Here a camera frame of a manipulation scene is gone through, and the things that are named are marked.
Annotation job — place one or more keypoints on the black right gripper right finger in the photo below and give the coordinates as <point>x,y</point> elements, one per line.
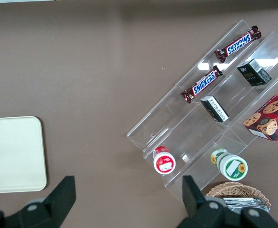
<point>196,204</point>

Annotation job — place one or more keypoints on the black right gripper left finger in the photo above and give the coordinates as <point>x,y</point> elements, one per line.
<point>56,202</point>

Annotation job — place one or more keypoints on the woven wicker basket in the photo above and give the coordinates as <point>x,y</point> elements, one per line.
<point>229,188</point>

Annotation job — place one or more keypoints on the cream plastic tray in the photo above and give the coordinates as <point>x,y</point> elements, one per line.
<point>13,154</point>

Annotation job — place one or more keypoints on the small shelf label tag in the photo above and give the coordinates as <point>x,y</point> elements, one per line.
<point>185,158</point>

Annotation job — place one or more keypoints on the silver foil package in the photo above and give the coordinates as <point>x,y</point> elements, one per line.
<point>243,202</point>

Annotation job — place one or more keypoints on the green sunflower yogurt cup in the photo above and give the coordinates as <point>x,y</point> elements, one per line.
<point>231,166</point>

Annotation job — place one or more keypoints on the red strawberry yogurt cup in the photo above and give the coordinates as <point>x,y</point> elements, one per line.
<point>164,162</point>

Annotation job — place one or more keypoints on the clear acrylic tiered shelf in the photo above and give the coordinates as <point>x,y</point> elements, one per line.
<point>177,123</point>

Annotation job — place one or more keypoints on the black box with white label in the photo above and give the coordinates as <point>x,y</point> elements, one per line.
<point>215,109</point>

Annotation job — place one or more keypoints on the red plaid cookie box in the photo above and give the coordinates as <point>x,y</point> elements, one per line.
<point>271,116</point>

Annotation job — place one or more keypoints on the Snickers chocolate bar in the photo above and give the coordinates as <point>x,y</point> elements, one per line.
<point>239,44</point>
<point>201,84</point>

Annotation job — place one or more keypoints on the black box with gold print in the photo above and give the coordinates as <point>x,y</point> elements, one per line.
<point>254,72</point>

